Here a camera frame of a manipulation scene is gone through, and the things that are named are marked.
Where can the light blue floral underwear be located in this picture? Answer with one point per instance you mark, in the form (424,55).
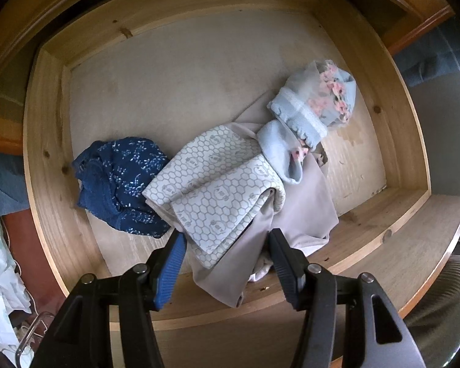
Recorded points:
(303,103)

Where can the wooden drawer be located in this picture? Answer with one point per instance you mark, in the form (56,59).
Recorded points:
(176,84)

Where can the blue checked cloth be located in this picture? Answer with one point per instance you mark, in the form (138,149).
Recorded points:
(4,184)

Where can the white honeycomb-print underwear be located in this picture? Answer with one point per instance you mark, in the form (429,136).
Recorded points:
(214,191)

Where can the taupe underwear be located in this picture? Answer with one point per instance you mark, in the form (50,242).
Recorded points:
(306,207)

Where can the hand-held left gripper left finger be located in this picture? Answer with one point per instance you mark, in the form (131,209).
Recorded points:
(170,272)

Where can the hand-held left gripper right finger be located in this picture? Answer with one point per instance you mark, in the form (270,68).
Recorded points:
(287,272)

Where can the white floral fabric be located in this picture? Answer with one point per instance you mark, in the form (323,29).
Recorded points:
(0,268)

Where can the chrome metal frame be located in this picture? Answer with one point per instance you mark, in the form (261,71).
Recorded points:
(30,327)

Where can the navy floral underwear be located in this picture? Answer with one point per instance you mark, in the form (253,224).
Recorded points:
(126,176)

